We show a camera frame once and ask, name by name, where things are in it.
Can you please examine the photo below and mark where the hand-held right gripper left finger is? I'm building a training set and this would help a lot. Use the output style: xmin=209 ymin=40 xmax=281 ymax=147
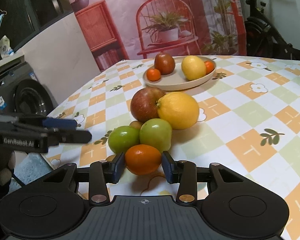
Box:
xmin=42 ymin=152 xmax=126 ymax=205

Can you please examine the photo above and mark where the small orange mandarin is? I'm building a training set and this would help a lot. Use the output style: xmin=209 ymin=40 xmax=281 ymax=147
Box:
xmin=204 ymin=60 xmax=215 ymax=75
xmin=147 ymin=68 xmax=162 ymax=82

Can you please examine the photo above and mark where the small yellow lemon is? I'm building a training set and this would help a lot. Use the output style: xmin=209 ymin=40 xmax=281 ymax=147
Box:
xmin=181 ymin=56 xmax=207 ymax=81

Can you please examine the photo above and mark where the grey washing machine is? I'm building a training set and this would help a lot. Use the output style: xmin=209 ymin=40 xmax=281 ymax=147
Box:
xmin=0 ymin=52 xmax=58 ymax=118

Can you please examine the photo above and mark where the checkered floral tablecloth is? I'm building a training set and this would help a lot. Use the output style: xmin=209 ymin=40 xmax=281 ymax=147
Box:
xmin=40 ymin=55 xmax=300 ymax=240

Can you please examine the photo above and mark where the person's left hand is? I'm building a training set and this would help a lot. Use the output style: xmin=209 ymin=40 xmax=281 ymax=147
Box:
xmin=0 ymin=151 xmax=17 ymax=187

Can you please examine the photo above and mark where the large yellow lemon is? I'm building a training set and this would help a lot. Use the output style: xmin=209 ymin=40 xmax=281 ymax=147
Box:
xmin=156 ymin=92 xmax=200 ymax=130

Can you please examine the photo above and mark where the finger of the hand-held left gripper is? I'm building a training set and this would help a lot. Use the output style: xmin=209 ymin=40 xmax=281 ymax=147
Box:
xmin=47 ymin=127 xmax=92 ymax=144
xmin=17 ymin=116 xmax=78 ymax=131

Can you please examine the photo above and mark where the red streaked apple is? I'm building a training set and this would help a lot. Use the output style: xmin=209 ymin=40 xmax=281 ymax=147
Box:
xmin=130 ymin=87 xmax=167 ymax=123

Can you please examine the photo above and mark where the green apple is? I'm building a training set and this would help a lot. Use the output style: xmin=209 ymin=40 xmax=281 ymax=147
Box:
xmin=108 ymin=126 xmax=140 ymax=155
xmin=139 ymin=118 xmax=172 ymax=153

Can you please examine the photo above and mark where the white board panel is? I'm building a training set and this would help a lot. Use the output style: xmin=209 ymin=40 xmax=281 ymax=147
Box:
xmin=22 ymin=11 xmax=102 ymax=105

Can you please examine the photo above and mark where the large orange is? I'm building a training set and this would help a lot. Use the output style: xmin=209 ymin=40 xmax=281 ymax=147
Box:
xmin=125 ymin=144 xmax=162 ymax=176

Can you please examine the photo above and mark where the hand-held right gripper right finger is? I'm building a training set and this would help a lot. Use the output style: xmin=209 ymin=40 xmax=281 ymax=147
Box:
xmin=161 ymin=151 xmax=245 ymax=204

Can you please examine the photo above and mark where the black exercise bike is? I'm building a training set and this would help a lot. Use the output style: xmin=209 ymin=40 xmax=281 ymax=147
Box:
xmin=234 ymin=0 xmax=300 ymax=63

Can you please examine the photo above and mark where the pink printed backdrop cloth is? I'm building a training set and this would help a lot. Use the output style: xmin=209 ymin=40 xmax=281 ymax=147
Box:
xmin=62 ymin=0 xmax=247 ymax=72

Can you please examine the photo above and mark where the beige round plate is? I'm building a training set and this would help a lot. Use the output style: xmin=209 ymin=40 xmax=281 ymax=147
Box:
xmin=143 ymin=56 xmax=217 ymax=92

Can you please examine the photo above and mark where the dark red apple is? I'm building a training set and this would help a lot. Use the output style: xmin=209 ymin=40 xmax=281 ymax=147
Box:
xmin=154 ymin=52 xmax=176 ymax=75

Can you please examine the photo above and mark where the white printed bag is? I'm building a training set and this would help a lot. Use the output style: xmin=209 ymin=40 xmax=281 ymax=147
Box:
xmin=0 ymin=35 xmax=14 ymax=56

